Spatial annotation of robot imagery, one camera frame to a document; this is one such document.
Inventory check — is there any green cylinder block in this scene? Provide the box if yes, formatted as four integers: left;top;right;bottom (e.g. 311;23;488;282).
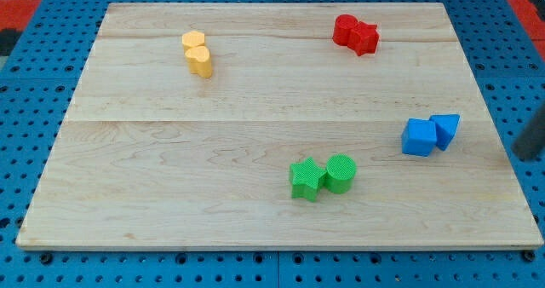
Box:
324;154;357;194

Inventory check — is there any red cylinder block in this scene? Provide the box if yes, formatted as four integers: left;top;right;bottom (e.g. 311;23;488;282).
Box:
332;14;359;46

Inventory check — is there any yellow hexagon block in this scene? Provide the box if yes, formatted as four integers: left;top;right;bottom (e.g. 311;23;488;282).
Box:
181;31;205;52

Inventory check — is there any red star block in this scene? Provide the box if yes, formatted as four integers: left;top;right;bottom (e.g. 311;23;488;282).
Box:
347;21;380;56

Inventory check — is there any green star block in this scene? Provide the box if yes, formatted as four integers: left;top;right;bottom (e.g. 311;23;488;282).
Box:
289;157;326;202

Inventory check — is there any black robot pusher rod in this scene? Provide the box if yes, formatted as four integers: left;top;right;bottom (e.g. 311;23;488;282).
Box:
511;105;544;160

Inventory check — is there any blue cube block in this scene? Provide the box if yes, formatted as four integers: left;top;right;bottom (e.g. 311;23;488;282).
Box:
401;118;438;157

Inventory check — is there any yellow heart block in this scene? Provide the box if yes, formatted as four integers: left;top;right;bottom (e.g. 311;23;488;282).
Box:
185;45;213;78

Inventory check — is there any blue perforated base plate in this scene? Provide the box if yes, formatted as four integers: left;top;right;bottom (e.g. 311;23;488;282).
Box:
1;0;544;287

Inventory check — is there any blue triangle block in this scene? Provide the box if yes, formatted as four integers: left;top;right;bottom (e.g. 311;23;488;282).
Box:
429;114;461;151

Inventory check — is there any wooden board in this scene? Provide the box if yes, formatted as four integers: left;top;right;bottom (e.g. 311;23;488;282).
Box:
16;3;543;251

